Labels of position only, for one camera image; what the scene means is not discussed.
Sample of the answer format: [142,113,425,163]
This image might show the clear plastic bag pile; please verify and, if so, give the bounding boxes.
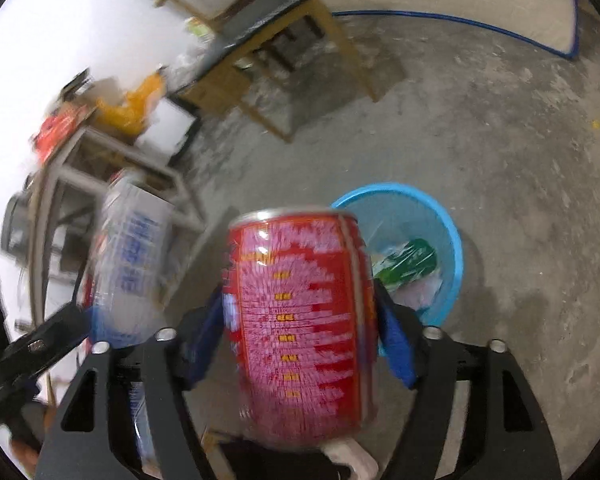
[170,15,221,86]

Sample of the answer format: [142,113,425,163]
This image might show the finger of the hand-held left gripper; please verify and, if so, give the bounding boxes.
[7,301,92,378]

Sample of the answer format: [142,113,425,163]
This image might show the blue mesh waste basket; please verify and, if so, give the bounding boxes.
[330,182,465,328]

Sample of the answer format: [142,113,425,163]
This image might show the blue carton box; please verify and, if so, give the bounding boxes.
[80,169,181,466]

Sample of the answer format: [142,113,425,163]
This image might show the green plastic bottle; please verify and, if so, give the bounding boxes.
[372,237,438,286]

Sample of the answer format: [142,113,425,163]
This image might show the yellow plastic bag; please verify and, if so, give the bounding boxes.
[96,72,168,136]

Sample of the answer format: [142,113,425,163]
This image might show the white crumpled wrapper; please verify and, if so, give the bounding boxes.
[395,270,443,311]

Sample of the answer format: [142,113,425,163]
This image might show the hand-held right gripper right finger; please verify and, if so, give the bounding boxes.
[372,277,563,480]

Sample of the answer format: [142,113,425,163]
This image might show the white frame side table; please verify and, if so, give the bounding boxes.
[27,120,206,406]

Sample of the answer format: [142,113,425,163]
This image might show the orange plastic bag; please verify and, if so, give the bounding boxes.
[32,110,88,163]

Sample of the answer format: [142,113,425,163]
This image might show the red drink can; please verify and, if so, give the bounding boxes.
[220,206,381,448]

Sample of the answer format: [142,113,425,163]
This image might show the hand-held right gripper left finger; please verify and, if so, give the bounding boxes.
[35,285,226,480]

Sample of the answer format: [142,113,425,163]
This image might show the white box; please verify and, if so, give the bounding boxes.
[135,96,201,161]

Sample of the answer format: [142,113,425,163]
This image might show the wooden chair black seat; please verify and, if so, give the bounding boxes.
[155,0,381,143]

